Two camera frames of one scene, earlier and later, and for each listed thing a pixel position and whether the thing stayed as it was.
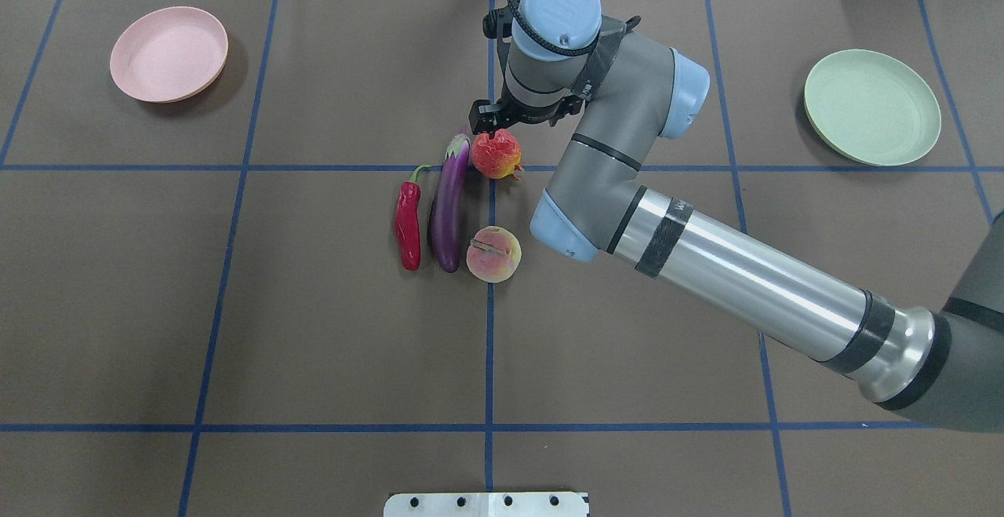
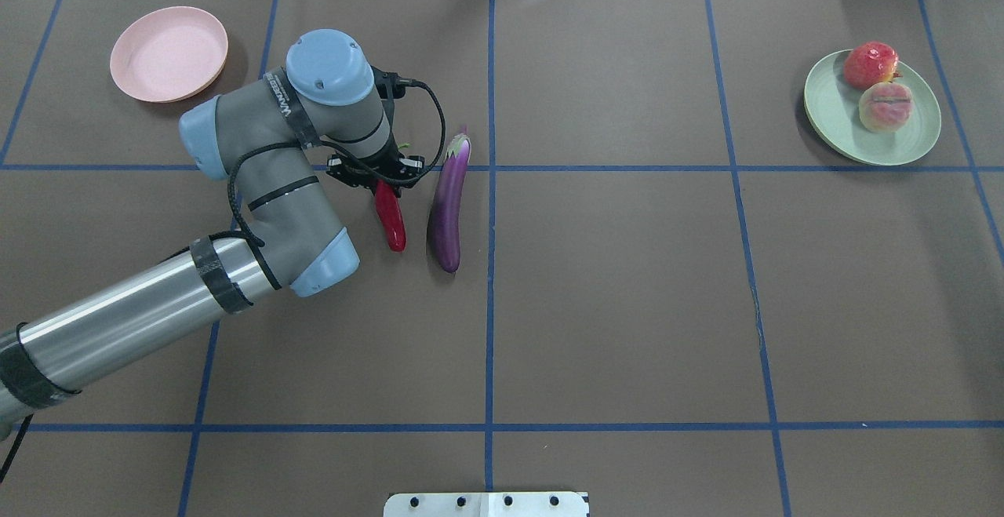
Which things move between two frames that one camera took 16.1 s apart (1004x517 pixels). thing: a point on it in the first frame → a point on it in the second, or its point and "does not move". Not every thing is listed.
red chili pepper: [407, 221] → [391, 214]
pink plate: [169, 54] does not move
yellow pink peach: [493, 254] → [885, 107]
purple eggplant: [445, 213] does not move
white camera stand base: [487, 504] does not move
